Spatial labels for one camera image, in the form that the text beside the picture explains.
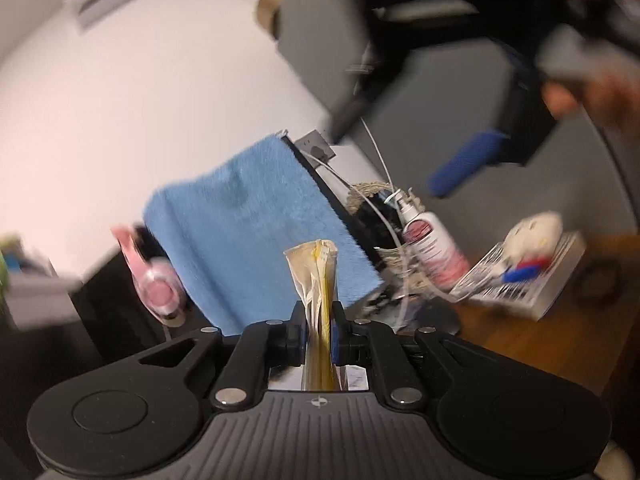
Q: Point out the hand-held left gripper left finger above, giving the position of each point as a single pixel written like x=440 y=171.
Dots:
x=300 y=340

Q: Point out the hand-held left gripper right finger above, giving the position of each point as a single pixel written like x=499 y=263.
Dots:
x=336 y=345

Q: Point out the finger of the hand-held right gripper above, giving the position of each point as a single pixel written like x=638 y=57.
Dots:
x=470 y=160
x=360 y=100

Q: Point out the white and yellow tote bag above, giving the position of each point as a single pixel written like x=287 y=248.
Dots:
x=315 y=280

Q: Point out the person's right hand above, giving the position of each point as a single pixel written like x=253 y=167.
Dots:
x=600 y=97

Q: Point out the pink and white pump bottle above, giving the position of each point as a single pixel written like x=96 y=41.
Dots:
x=432 y=245

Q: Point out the cream plush toy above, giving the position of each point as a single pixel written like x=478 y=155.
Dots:
x=532 y=235

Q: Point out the black computer monitor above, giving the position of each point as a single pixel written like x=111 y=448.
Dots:
x=330 y=200

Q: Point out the woven basket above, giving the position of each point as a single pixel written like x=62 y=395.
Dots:
x=370 y=220

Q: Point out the blue towel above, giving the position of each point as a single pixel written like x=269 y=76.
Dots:
x=250 y=230

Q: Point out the grey wardrobe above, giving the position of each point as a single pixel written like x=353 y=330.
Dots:
x=590 y=185

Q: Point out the red pen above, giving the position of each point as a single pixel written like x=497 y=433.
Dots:
x=537 y=265

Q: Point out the black and white printed book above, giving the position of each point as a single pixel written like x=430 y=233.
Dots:
x=545 y=290

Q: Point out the pink headset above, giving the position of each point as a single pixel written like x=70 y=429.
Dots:
x=157 y=290

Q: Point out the black computer tower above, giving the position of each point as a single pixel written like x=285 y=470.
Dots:
x=110 y=300

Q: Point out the white storage box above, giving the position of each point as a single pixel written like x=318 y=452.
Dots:
x=35 y=295

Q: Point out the grey wall socket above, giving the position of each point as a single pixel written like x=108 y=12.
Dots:
x=312 y=145

